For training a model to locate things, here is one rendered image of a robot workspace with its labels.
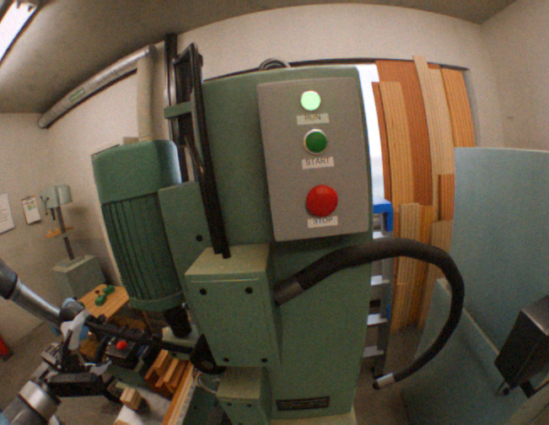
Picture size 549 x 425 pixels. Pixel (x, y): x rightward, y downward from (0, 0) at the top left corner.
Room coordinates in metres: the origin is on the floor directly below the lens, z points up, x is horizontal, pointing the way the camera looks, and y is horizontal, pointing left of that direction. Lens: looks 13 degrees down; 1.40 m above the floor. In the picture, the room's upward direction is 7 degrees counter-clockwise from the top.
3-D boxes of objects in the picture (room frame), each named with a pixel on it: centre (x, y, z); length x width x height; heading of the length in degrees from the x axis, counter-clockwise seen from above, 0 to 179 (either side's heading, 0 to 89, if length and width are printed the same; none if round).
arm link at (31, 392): (0.08, 0.47, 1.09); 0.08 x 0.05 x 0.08; 86
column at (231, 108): (0.39, -0.03, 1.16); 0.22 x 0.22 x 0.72; 86
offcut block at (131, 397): (0.25, 0.41, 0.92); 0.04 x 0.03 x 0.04; 2
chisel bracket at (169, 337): (0.41, 0.24, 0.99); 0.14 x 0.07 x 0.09; 86
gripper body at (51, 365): (0.16, 0.47, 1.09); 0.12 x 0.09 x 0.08; 176
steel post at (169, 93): (1.80, 0.73, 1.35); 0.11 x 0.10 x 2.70; 81
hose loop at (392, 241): (0.24, -0.14, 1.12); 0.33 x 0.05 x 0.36; 86
